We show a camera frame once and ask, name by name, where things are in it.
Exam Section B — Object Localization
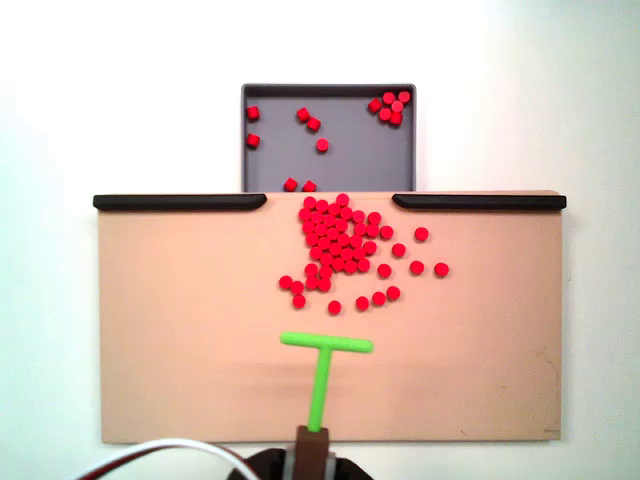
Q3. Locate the brown tool holder block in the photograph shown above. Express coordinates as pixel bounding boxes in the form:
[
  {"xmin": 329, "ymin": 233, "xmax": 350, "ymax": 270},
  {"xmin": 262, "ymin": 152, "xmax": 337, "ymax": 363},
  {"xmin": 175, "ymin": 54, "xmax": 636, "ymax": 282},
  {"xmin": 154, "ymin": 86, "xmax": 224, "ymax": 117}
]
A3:
[{"xmin": 293, "ymin": 424, "xmax": 332, "ymax": 480}]

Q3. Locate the green T-shaped pusher tool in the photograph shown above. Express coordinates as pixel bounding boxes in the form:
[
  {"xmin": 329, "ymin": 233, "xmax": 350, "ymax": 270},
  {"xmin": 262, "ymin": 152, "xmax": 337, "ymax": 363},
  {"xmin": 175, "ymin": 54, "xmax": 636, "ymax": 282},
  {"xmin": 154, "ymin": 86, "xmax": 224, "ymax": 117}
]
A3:
[{"xmin": 278, "ymin": 331, "xmax": 376, "ymax": 434}]

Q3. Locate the grey square container tray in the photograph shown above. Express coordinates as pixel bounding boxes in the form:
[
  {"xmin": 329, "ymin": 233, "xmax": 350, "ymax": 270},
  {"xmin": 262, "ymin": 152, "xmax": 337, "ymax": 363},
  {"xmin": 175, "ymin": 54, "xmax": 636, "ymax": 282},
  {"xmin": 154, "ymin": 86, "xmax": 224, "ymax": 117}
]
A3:
[{"xmin": 240, "ymin": 82, "xmax": 418, "ymax": 193}]

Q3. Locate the beige rectangular board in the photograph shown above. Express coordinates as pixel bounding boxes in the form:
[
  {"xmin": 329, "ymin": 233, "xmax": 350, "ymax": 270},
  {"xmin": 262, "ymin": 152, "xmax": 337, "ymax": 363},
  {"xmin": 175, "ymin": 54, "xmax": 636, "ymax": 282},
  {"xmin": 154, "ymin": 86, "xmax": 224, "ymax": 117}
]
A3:
[{"xmin": 94, "ymin": 189, "xmax": 564, "ymax": 445}]

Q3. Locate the white red black cable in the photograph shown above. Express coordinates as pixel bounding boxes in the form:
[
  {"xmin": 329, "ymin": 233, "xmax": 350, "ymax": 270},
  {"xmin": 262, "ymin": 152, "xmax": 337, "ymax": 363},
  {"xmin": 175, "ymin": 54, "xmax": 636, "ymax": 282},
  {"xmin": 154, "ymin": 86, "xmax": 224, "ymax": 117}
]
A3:
[{"xmin": 74, "ymin": 438, "xmax": 256, "ymax": 480}]

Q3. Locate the black edge rail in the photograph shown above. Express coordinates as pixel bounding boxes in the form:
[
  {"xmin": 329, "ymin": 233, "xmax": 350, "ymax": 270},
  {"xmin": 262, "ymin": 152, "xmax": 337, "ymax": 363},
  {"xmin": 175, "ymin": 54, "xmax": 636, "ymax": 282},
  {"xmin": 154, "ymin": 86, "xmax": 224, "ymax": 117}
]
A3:
[
  {"xmin": 92, "ymin": 193, "xmax": 268, "ymax": 212},
  {"xmin": 391, "ymin": 193, "xmax": 568, "ymax": 212}
]

